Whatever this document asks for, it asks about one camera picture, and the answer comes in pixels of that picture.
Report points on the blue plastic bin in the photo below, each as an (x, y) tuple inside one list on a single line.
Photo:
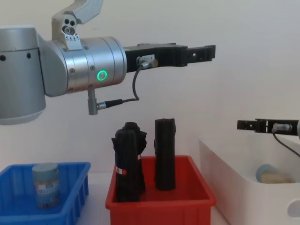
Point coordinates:
[(14, 187)]

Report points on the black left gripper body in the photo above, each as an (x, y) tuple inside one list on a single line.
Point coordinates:
[(168, 55)]

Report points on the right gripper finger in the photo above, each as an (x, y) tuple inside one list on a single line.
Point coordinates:
[(246, 125)]

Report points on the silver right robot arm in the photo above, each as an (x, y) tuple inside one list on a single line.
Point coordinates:
[(298, 129)]

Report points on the white plastic bin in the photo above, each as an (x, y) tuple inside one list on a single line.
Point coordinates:
[(234, 182)]

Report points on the tall black bag roll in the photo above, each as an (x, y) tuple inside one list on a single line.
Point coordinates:
[(165, 152)]

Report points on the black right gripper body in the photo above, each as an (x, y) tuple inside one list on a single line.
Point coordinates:
[(263, 126)]

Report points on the black bag roll red label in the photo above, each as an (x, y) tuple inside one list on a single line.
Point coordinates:
[(126, 185)]

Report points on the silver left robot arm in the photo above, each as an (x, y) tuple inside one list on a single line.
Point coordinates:
[(47, 70)]

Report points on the red plastic bin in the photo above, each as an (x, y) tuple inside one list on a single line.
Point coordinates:
[(159, 211)]

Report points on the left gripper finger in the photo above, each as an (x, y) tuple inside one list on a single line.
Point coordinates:
[(201, 54)]

